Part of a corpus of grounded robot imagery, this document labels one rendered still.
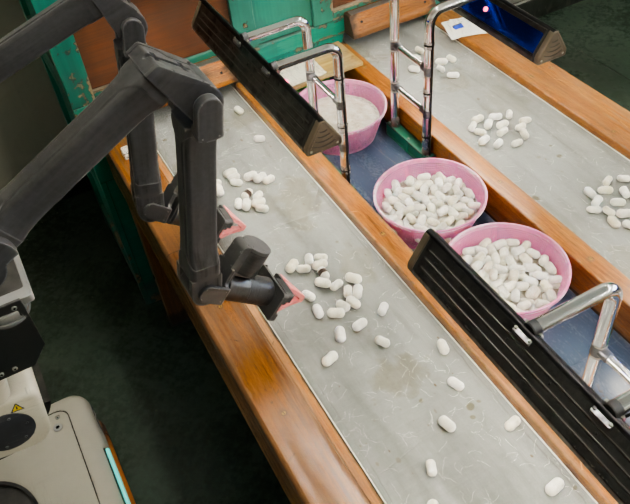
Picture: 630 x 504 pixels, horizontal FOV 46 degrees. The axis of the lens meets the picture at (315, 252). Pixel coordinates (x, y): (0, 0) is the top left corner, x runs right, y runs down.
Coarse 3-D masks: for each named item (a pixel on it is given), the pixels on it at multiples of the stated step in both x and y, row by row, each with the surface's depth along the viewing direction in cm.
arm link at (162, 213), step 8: (176, 176) 155; (168, 184) 157; (176, 184) 154; (168, 192) 156; (176, 192) 155; (168, 200) 155; (144, 208) 152; (152, 208) 152; (160, 208) 153; (168, 208) 154; (152, 216) 153; (160, 216) 154; (168, 216) 154
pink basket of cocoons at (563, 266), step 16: (496, 224) 164; (512, 224) 163; (464, 240) 163; (480, 240) 165; (496, 240) 165; (528, 240) 163; (544, 240) 160; (560, 256) 156; (560, 272) 156; (560, 288) 153
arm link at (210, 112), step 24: (216, 120) 103; (192, 144) 107; (216, 144) 110; (192, 168) 110; (216, 168) 113; (192, 192) 113; (216, 192) 116; (192, 216) 116; (216, 216) 119; (192, 240) 120; (216, 240) 123; (192, 264) 123; (216, 264) 125; (192, 288) 126
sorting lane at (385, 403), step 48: (240, 96) 214; (240, 144) 197; (240, 192) 183; (288, 192) 182; (288, 240) 170; (336, 240) 168; (384, 288) 157; (288, 336) 150; (384, 336) 148; (432, 336) 147; (336, 384) 141; (384, 384) 140; (432, 384) 139; (480, 384) 138; (384, 432) 132; (432, 432) 132; (480, 432) 131; (528, 432) 130; (384, 480) 126; (432, 480) 125; (480, 480) 124; (528, 480) 124; (576, 480) 123
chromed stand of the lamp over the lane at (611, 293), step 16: (592, 288) 103; (608, 288) 103; (560, 304) 102; (576, 304) 101; (592, 304) 102; (608, 304) 106; (528, 320) 101; (544, 320) 99; (560, 320) 100; (608, 320) 108; (608, 336) 111; (592, 352) 115; (608, 352) 113; (592, 368) 117; (624, 368) 111; (592, 384) 120; (608, 400) 91; (624, 400) 90; (624, 416) 89
